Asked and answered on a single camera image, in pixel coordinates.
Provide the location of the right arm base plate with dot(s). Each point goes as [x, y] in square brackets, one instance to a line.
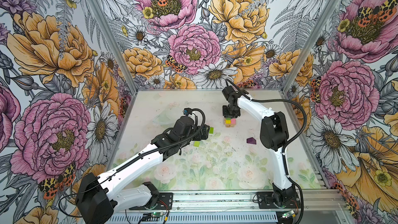
[283, 199]

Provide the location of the purple house-shaped block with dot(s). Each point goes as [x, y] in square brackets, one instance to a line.
[251, 141]

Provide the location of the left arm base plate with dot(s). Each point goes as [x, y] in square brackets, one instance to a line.
[163, 202]

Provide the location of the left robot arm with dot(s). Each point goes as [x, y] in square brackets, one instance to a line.
[99, 196]

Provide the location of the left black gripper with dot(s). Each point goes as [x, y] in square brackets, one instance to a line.
[198, 136]

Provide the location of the left aluminium corner post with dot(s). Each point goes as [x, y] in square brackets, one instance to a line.
[101, 19]

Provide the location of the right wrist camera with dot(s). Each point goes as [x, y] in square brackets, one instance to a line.
[228, 92]

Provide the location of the small right circuit board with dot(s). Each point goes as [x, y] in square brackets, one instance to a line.
[289, 214]

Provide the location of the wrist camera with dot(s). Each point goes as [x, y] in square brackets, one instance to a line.
[188, 111]
[228, 92]

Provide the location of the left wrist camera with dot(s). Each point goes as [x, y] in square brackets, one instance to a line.
[188, 111]

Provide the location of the aluminium front rail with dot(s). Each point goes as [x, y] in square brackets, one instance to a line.
[242, 200]

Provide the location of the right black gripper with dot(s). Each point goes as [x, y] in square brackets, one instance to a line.
[226, 114]

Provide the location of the right aluminium corner post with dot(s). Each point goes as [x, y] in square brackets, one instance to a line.
[305, 51]

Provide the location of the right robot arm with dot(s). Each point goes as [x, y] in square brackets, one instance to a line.
[274, 136]

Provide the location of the green circuit board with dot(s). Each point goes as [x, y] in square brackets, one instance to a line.
[155, 216]

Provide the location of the light green small cube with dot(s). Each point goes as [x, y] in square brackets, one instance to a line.
[196, 143]

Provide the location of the aluminium corner post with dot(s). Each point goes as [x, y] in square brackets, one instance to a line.
[305, 51]
[101, 19]

